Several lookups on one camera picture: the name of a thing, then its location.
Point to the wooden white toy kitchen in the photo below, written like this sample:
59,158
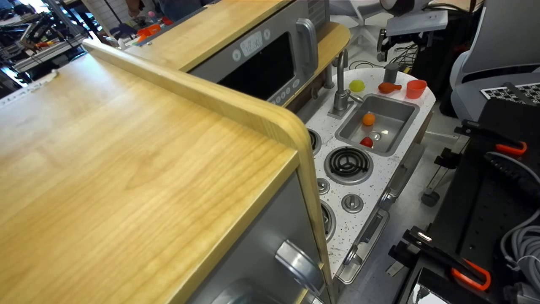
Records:
140,169

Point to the red toy tomato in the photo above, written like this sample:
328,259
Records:
366,142

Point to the black cabinet wooden top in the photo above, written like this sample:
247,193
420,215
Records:
444,61

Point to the orange toy pieces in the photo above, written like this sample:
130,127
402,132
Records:
149,29

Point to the orange toy drumstick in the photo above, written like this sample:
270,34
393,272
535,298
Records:
387,88

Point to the gray perforated metal plate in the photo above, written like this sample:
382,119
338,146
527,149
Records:
511,93

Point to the gray toy faucet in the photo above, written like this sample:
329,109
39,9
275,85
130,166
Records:
339,90

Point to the black stand foot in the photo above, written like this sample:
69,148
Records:
430,198

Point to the orange toy cup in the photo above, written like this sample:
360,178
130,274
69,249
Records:
415,88

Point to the orange toy ball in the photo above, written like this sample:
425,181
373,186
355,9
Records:
368,119

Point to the black perforated breadboard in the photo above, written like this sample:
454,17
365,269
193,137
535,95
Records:
478,220

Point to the metal toy sink basin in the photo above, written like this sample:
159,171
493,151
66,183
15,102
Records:
393,112

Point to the black coil stove burner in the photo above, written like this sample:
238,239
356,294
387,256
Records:
314,142
328,220
348,163

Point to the yellow-green toy ball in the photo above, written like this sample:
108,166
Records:
356,87

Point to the gray toy microwave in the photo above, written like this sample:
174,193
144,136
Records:
263,68

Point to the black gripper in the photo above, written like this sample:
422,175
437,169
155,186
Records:
393,43

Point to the black equipment rack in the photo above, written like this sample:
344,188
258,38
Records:
34,34

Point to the silver stove knob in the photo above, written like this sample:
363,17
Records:
322,185
353,203

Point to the gray padded chair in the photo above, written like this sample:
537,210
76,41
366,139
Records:
506,39

